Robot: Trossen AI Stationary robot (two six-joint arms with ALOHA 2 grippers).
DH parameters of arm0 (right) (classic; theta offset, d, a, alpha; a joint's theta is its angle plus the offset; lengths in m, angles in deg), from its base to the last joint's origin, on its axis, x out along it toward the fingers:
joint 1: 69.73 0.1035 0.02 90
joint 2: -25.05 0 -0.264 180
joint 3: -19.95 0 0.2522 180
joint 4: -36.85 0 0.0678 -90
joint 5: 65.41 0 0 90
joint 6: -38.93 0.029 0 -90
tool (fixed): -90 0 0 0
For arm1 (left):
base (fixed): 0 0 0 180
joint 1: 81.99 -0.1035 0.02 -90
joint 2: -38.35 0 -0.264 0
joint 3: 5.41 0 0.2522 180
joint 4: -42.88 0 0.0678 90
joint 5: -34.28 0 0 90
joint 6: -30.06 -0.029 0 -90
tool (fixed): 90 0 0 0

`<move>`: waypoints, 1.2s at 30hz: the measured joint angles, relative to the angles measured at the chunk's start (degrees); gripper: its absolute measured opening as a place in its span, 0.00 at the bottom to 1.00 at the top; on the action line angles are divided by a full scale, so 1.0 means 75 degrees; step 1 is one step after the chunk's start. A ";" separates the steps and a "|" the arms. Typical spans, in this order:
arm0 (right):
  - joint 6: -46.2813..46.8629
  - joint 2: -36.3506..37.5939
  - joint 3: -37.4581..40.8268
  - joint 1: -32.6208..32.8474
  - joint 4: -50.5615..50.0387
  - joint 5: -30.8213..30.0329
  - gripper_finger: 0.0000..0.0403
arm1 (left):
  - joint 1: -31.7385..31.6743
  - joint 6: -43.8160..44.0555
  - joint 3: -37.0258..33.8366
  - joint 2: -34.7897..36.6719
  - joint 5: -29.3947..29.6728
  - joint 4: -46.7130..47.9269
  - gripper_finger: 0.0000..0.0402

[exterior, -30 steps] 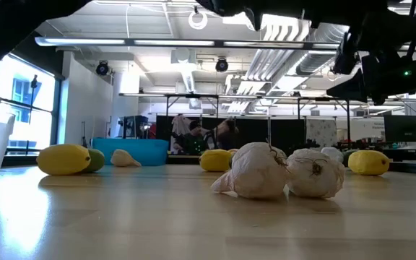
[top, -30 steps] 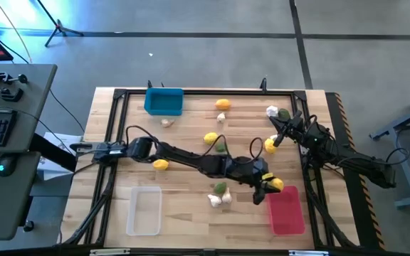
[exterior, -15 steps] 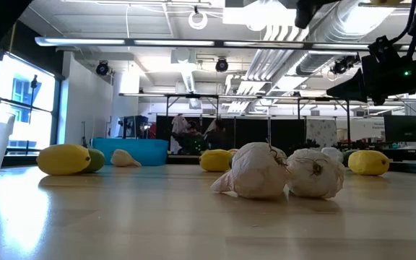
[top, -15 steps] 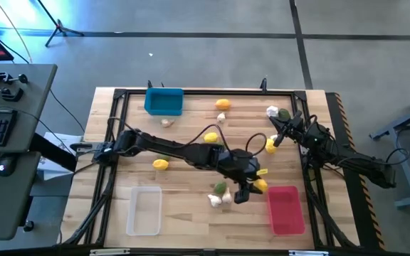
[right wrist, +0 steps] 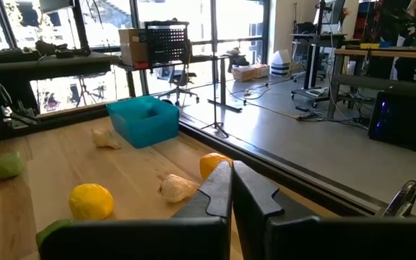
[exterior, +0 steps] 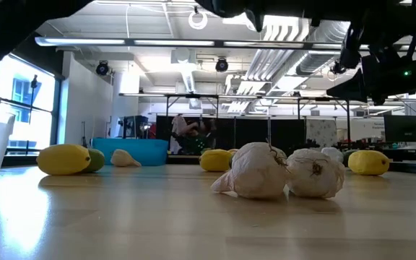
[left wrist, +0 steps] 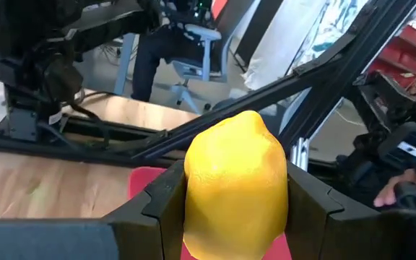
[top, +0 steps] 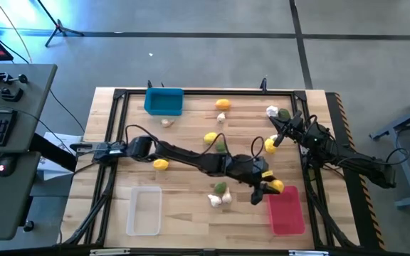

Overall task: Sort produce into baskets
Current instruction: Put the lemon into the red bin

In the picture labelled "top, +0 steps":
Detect blue plastic bin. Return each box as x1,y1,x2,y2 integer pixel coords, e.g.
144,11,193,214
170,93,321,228
143,87,185,117

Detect silver metal latch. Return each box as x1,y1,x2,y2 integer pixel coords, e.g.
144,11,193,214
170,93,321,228
288,250,330,256
90,248,131,256

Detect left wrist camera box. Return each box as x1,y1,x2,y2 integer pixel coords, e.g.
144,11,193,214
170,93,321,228
242,156,267,174

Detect red plastic bin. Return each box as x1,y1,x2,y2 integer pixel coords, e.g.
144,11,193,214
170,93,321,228
266,185,306,236

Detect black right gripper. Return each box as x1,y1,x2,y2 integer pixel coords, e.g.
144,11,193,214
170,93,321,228
268,116,309,148

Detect grey side desk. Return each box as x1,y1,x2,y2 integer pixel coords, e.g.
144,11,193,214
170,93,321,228
0,63,58,241

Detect white paper sheets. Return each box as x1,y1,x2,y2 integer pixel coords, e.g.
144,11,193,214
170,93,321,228
37,132,85,181

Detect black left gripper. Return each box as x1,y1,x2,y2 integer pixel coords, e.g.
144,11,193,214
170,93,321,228
233,155,281,206

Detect black hazard striped platform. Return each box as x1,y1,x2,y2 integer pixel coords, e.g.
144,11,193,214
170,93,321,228
325,91,387,252

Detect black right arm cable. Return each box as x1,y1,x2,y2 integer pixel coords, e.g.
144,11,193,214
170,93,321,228
303,113,410,167

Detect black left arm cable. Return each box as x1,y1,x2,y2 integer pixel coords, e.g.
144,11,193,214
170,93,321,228
124,124,266,160

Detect black aluminium table frame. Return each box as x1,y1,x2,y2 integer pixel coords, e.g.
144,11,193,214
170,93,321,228
62,87,361,250

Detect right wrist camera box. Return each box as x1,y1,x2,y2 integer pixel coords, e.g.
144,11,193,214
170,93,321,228
290,110,305,124

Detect black desk leg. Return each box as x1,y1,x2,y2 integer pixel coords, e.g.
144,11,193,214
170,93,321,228
29,132,78,172

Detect clear plastic bin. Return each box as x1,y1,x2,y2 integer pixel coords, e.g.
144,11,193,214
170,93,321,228
125,186,163,237

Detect yellow floor cable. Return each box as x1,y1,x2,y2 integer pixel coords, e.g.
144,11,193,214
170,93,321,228
0,0,33,64

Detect black desk clamp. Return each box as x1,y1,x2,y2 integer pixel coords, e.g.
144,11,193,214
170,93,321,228
0,84,24,103
0,69,28,86

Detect black computer mouse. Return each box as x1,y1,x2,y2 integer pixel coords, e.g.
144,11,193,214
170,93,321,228
0,154,18,178

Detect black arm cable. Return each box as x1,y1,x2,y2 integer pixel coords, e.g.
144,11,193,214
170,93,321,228
124,124,266,160
303,113,410,167

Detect black tripod stand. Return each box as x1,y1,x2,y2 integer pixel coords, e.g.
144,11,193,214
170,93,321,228
36,0,85,48

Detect grey blue metal table frame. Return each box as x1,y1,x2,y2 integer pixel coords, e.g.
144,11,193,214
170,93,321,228
369,90,410,209

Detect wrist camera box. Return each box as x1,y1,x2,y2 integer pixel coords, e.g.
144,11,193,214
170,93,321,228
290,110,305,124
242,156,267,174

